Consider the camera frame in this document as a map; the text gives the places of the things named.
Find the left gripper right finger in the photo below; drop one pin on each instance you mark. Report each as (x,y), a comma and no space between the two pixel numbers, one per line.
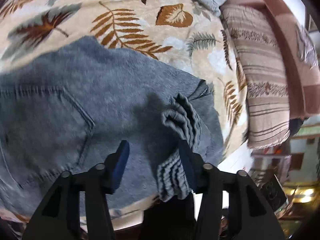
(249,215)

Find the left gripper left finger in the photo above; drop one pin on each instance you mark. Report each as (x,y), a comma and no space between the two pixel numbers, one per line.
(58,214)

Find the grey denim pants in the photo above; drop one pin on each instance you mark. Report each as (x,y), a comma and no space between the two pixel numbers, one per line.
(69,109)

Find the person's black trousers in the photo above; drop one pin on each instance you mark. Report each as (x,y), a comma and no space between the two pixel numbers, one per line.
(173,219)

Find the striped beige brown pillow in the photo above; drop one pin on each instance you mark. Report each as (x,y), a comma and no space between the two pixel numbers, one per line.
(263,66)

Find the pink headboard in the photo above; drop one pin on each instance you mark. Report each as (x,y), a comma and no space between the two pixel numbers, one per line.
(298,53)

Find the floral beige fleece blanket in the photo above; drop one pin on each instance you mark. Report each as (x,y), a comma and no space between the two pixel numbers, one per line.
(180,33)

